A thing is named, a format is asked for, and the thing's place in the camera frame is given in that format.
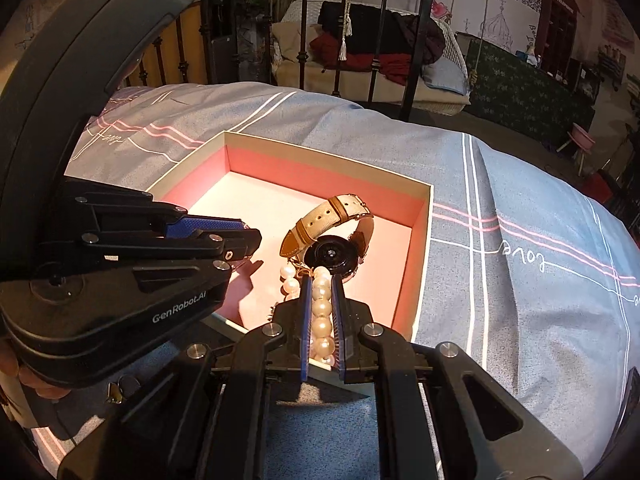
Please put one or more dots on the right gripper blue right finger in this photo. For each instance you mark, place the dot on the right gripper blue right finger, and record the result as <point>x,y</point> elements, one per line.
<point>440,415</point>

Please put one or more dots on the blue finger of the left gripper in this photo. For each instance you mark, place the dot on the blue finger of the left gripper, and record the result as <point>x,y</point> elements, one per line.
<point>225,245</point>
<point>101,208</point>

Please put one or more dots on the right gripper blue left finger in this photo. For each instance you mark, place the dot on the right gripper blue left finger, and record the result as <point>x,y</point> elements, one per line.
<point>201,418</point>

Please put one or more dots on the tan leather strap watch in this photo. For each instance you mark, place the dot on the tan leather strap watch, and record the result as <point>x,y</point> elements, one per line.
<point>335,235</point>

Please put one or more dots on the left human hand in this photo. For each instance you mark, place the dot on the left human hand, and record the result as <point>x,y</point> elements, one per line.
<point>11,367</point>

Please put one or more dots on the mint box with pink interior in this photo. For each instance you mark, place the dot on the mint box with pink interior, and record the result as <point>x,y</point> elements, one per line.
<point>294,195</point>

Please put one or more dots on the blue plaid bedsheet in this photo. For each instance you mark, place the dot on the blue plaid bedsheet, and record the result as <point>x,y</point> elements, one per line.
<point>534,281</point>

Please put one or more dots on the pink stool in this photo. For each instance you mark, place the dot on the pink stool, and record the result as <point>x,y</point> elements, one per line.
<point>584,142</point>

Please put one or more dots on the dark floral cabinet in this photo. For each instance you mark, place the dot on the dark floral cabinet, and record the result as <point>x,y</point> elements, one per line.
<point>516,95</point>

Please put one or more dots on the black iron bed frame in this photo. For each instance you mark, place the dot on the black iron bed frame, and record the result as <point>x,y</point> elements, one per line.
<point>220,41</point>

